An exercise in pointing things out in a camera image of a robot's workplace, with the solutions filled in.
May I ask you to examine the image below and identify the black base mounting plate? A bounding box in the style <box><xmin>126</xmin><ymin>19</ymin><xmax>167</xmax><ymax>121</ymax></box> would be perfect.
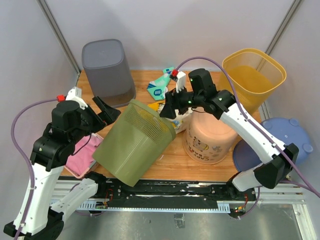
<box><xmin>92</xmin><ymin>179</ymin><xmax>249</xmax><ymax>210</ymax></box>

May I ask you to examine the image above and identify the teal white patterned cloth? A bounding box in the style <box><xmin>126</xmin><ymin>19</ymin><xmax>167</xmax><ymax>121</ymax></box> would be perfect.
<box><xmin>146</xmin><ymin>66</ymin><xmax>174</xmax><ymax>101</ymax></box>

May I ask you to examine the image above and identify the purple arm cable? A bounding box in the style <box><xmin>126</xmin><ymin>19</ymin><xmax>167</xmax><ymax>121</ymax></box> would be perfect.
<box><xmin>11</xmin><ymin>97</ymin><xmax>66</xmax><ymax>240</ymax></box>
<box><xmin>174</xmin><ymin>56</ymin><xmax>320</xmax><ymax>221</ymax></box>

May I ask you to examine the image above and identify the aluminium frame rail right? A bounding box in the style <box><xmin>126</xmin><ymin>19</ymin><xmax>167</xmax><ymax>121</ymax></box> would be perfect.
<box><xmin>258</xmin><ymin>0</ymin><xmax>304</xmax><ymax>121</ymax></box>

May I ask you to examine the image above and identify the yellow cloth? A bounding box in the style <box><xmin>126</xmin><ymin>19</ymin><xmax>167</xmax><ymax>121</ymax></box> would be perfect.
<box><xmin>147</xmin><ymin>101</ymin><xmax>165</xmax><ymax>113</ymax></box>

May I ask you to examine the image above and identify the grey slatted waste basket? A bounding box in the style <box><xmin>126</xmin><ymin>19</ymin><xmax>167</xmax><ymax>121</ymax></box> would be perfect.
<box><xmin>81</xmin><ymin>39</ymin><xmax>136</xmax><ymax>108</ymax></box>

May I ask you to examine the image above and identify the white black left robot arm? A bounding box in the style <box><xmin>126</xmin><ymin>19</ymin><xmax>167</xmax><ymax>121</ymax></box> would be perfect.
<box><xmin>3</xmin><ymin>95</ymin><xmax>121</xmax><ymax>240</ymax></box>

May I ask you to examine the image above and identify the blue plastic bucket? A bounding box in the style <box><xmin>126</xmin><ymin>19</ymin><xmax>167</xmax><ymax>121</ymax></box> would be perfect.
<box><xmin>232</xmin><ymin>117</ymin><xmax>313</xmax><ymax>172</ymax></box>

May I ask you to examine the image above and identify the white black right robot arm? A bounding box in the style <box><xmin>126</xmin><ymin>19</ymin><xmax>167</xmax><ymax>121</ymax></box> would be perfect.
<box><xmin>160</xmin><ymin>68</ymin><xmax>299</xmax><ymax>200</ymax></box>

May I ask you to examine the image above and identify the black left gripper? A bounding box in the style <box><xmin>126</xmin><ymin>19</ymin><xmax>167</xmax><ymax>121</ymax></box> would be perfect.
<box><xmin>70</xmin><ymin>94</ymin><xmax>121</xmax><ymax>144</ymax></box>

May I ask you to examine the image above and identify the white cartoon print cloth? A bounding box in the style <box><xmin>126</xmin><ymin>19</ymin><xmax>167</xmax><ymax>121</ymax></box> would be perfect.
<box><xmin>169</xmin><ymin>109</ymin><xmax>193</xmax><ymax>134</ymax></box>

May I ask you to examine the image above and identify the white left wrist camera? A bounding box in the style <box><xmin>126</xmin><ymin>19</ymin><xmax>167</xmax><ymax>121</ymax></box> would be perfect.
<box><xmin>56</xmin><ymin>86</ymin><xmax>88</xmax><ymax>110</ymax></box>

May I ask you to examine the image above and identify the yellow slatted waste basket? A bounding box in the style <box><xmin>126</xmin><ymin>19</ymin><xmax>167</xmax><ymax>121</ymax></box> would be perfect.
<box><xmin>222</xmin><ymin>48</ymin><xmax>287</xmax><ymax>114</ymax></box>

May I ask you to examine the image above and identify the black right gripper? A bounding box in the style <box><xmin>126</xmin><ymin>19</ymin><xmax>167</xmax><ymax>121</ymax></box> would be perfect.
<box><xmin>159</xmin><ymin>83</ymin><xmax>204</xmax><ymax>120</ymax></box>

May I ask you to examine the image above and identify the aluminium frame rail left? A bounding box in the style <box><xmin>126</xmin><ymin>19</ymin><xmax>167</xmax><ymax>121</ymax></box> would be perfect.
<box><xmin>36</xmin><ymin>0</ymin><xmax>81</xmax><ymax>77</ymax></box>

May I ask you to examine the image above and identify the pink cloth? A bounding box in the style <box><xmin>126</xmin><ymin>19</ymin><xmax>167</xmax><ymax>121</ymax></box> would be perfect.
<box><xmin>65</xmin><ymin>133</ymin><xmax>103</xmax><ymax>176</ymax></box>

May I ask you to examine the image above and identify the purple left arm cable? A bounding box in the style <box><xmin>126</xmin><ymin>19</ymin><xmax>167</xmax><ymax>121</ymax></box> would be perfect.
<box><xmin>11</xmin><ymin>97</ymin><xmax>66</xmax><ymax>240</ymax></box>

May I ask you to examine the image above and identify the peach capybara plastic bucket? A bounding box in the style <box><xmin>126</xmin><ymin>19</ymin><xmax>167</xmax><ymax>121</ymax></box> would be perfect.
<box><xmin>182</xmin><ymin>112</ymin><xmax>238</xmax><ymax>165</ymax></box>

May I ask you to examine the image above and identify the aluminium frame rail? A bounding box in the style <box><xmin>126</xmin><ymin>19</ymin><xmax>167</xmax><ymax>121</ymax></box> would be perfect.
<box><xmin>36</xmin><ymin>0</ymin><xmax>81</xmax><ymax>77</ymax></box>
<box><xmin>258</xmin><ymin>0</ymin><xmax>304</xmax><ymax>121</ymax></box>

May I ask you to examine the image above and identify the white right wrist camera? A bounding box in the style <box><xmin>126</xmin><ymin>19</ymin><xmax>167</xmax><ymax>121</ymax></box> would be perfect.
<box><xmin>170</xmin><ymin>69</ymin><xmax>187</xmax><ymax>93</ymax></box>

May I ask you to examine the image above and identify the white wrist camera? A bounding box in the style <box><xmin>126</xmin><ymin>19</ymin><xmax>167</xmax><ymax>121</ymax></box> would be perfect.
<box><xmin>56</xmin><ymin>86</ymin><xmax>88</xmax><ymax>110</ymax></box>
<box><xmin>170</xmin><ymin>69</ymin><xmax>187</xmax><ymax>93</ymax></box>

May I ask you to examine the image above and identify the green slatted waste basket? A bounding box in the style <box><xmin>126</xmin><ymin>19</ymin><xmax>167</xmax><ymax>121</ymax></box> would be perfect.
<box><xmin>92</xmin><ymin>99</ymin><xmax>176</xmax><ymax>187</ymax></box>

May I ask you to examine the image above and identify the pink plastic basket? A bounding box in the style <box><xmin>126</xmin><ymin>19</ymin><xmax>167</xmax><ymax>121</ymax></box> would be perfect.
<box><xmin>59</xmin><ymin>132</ymin><xmax>105</xmax><ymax>180</ymax></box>

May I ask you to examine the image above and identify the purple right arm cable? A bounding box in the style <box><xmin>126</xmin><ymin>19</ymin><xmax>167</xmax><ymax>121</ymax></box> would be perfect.
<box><xmin>174</xmin><ymin>56</ymin><xmax>320</xmax><ymax>221</ymax></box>

